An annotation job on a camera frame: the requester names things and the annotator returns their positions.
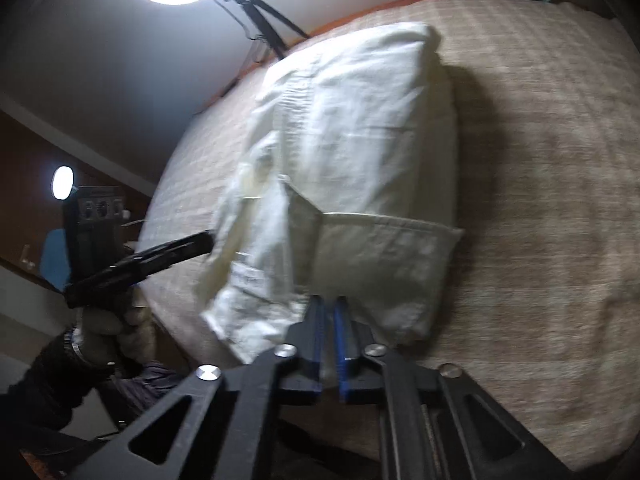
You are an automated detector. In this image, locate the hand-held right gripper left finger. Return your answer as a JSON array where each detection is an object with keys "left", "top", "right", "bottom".
[{"left": 65, "top": 297, "right": 325, "bottom": 480}]

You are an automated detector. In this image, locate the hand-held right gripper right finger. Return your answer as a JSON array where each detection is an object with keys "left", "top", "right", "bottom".
[{"left": 334, "top": 297, "right": 571, "bottom": 480}]

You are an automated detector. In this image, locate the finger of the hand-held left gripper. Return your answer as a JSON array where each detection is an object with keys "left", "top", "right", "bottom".
[{"left": 125, "top": 230, "right": 217, "bottom": 278}]

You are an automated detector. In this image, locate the white shirt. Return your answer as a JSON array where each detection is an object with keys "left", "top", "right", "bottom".
[{"left": 199, "top": 21, "right": 466, "bottom": 366}]

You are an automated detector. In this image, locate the person's left hand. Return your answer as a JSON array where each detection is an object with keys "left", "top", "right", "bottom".
[{"left": 80, "top": 302, "right": 158, "bottom": 376}]

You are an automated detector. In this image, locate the blue chair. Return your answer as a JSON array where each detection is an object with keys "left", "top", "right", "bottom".
[{"left": 40, "top": 227, "right": 71, "bottom": 291}]

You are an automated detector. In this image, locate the round white desk lamp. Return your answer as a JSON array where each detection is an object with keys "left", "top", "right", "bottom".
[{"left": 51, "top": 166, "right": 75, "bottom": 200}]

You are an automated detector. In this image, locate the wrist watch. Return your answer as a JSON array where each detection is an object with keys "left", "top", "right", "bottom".
[{"left": 62, "top": 327, "right": 108, "bottom": 368}]

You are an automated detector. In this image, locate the dark striped cloth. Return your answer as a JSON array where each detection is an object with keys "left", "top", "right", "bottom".
[{"left": 100, "top": 360, "right": 193, "bottom": 423}]

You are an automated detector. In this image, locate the beige plaid blanket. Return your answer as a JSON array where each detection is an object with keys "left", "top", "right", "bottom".
[{"left": 135, "top": 0, "right": 640, "bottom": 471}]

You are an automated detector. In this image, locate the black tripod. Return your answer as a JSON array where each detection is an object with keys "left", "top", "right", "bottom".
[{"left": 220, "top": 0, "right": 311, "bottom": 58}]

